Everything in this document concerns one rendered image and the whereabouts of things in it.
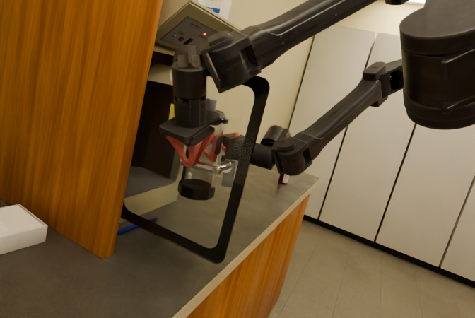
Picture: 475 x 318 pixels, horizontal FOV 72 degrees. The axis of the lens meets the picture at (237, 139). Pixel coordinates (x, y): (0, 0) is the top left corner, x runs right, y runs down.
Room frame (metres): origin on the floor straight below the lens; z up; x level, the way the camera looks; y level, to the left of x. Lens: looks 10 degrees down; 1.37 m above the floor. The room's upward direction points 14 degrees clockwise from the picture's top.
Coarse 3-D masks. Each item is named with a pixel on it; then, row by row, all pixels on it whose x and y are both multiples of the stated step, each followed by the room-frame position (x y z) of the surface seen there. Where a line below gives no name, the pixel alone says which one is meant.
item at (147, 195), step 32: (160, 64) 0.71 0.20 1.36; (160, 96) 0.71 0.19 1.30; (224, 96) 0.65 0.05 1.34; (256, 96) 0.63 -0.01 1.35; (224, 128) 0.65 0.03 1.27; (256, 128) 0.62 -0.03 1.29; (160, 160) 0.69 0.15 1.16; (128, 192) 0.72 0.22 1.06; (160, 192) 0.69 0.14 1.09; (192, 192) 0.66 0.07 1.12; (224, 192) 0.64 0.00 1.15; (160, 224) 0.68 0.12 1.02; (192, 224) 0.65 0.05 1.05; (224, 224) 0.63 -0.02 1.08; (224, 256) 0.62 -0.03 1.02
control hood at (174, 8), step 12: (168, 0) 0.71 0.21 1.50; (180, 0) 0.70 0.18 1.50; (192, 0) 0.70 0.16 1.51; (168, 12) 0.71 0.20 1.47; (180, 12) 0.70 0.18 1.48; (192, 12) 0.73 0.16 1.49; (204, 12) 0.75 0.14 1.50; (168, 24) 0.72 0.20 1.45; (204, 24) 0.79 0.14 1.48; (216, 24) 0.82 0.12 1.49; (228, 24) 0.86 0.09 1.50; (156, 36) 0.73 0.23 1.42
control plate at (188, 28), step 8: (184, 24) 0.75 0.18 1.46; (192, 24) 0.77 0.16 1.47; (200, 24) 0.78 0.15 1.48; (176, 32) 0.76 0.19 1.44; (184, 32) 0.78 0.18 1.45; (192, 32) 0.79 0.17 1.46; (200, 32) 0.81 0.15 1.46; (208, 32) 0.83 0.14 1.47; (216, 32) 0.85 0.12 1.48; (168, 40) 0.77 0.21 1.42; (176, 40) 0.79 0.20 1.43; (184, 40) 0.81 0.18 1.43; (200, 40) 0.85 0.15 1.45
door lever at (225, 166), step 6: (180, 162) 0.62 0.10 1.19; (198, 162) 0.61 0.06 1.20; (204, 162) 0.61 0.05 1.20; (222, 162) 0.64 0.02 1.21; (228, 162) 0.63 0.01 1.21; (198, 168) 0.61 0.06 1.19; (204, 168) 0.60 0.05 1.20; (210, 168) 0.60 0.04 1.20; (216, 168) 0.59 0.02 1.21; (222, 168) 0.61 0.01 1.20; (228, 168) 0.63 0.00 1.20; (216, 174) 0.59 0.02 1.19
